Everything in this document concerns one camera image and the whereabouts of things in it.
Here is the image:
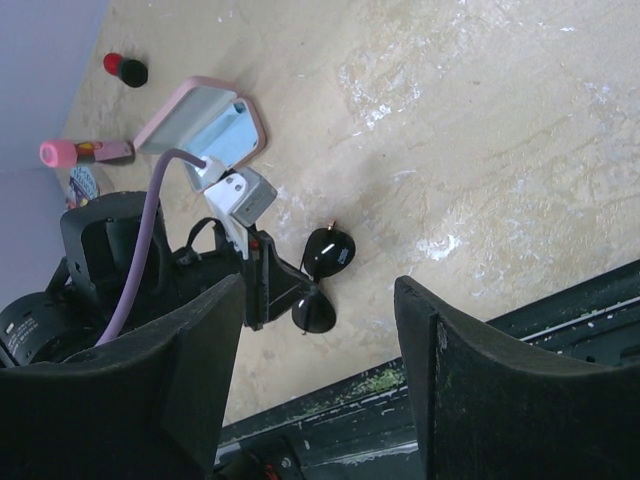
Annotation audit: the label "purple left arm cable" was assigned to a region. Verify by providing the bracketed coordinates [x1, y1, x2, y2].
[93, 148, 209, 347]

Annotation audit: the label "gold aviator sunglasses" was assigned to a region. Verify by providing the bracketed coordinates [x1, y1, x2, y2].
[291, 222, 356, 334]

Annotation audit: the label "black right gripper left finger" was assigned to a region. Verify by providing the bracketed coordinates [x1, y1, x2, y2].
[1, 275, 245, 479]

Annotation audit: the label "blue illustrated booklet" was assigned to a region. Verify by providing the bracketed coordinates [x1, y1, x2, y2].
[66, 164, 116, 210]

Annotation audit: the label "red and black bottle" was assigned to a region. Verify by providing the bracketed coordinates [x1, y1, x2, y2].
[103, 53, 149, 88]

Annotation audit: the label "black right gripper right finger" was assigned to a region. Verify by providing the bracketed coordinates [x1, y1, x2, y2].
[394, 276, 639, 479]

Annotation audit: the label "pink glasses case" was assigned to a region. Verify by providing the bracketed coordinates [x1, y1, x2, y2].
[133, 76, 266, 169]

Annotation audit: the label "blue cleaning cloth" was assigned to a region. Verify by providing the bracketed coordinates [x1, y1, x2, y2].
[185, 102, 258, 168]

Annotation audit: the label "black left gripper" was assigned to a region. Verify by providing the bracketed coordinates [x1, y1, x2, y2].
[172, 217, 318, 331]

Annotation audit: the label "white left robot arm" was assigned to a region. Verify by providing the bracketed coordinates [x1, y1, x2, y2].
[1, 192, 317, 368]

